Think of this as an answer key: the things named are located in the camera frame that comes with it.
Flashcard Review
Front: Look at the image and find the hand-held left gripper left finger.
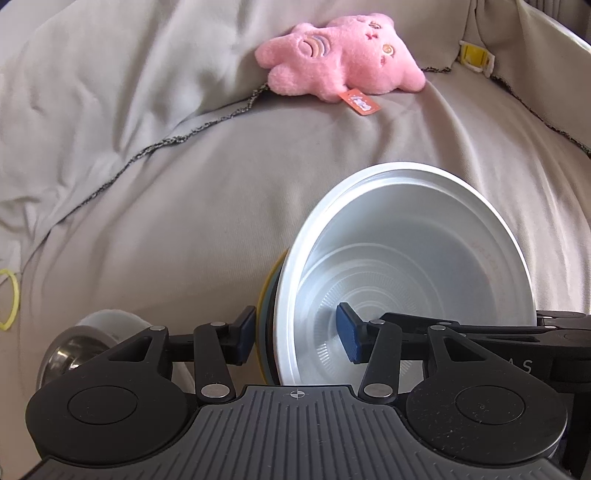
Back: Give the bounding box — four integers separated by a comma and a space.
99, 305, 257, 403

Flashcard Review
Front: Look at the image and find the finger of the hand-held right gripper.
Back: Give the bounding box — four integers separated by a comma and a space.
455, 325, 559, 346
381, 312, 539, 329

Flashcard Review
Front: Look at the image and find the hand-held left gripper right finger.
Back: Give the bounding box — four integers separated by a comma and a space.
335, 302, 497, 403

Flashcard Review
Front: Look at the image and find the white yellow-rimmed bowl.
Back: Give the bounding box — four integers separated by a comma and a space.
256, 251, 289, 384

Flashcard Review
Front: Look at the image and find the white paper cup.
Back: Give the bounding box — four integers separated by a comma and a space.
273, 161, 537, 386

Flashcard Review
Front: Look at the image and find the large white bamboo print bowl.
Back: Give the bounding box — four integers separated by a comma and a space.
71, 308, 195, 393

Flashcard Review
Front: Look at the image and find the stainless steel bowl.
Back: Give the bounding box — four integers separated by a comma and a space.
36, 325, 134, 388

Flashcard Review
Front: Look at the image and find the yellow-green hair band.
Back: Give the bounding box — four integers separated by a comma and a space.
0, 269, 22, 330

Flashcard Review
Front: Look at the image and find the cream fringed cloth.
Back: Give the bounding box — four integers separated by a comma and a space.
462, 0, 591, 155

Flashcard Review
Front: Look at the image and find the yellow and white buckle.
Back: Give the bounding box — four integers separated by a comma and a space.
458, 39, 496, 77

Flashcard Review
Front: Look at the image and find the pink plush toy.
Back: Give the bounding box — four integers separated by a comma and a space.
255, 13, 426, 116

